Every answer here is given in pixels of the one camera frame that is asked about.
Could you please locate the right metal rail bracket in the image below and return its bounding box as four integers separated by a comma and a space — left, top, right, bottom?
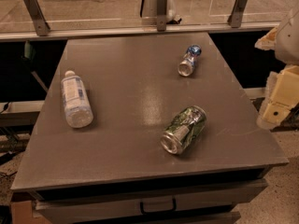
228, 0, 248, 28

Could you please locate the cardboard box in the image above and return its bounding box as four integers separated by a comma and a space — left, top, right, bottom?
10, 201, 51, 224

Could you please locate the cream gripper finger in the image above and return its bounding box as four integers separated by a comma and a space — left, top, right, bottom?
254, 27, 278, 50
256, 65, 299, 130

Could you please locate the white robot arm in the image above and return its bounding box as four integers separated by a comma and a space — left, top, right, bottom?
254, 5, 299, 130

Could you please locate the blue silver redbull can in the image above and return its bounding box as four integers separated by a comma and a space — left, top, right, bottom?
178, 45, 202, 77

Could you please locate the left metal rail bracket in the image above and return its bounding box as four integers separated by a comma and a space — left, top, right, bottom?
23, 0, 50, 36

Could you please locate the metal rail bracket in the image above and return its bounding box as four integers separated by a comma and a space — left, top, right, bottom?
156, 0, 167, 32
23, 0, 50, 36
228, 0, 248, 28

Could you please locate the grey drawer with black handle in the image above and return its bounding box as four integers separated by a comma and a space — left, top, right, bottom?
36, 178, 268, 224

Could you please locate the middle metal rail bracket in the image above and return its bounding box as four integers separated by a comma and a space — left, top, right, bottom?
156, 0, 167, 32

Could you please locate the clear plastic water bottle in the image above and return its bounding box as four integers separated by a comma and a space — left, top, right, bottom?
61, 70, 93, 129

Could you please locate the green crushed soda can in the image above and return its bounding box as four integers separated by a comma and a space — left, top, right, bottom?
161, 105, 206, 155

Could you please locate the horizontal metal rail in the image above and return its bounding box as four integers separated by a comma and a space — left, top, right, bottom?
0, 21, 279, 42

